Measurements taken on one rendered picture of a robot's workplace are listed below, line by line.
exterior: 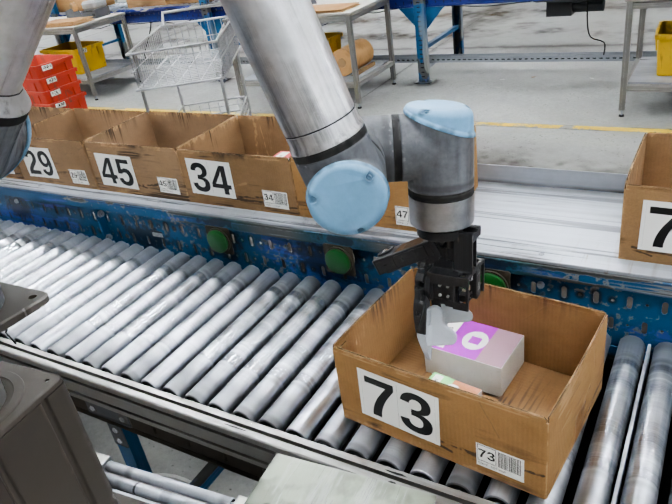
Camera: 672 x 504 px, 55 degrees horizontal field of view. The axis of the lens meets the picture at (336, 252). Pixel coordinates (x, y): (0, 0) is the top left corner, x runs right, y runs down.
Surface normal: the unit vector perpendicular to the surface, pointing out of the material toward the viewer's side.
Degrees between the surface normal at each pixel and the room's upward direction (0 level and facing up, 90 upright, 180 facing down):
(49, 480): 90
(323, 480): 0
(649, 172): 90
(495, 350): 0
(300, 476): 0
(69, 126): 90
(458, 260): 84
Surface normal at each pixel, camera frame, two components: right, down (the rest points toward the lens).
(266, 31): -0.11, 0.47
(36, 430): 0.90, 0.09
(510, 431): -0.57, 0.47
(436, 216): -0.33, 0.41
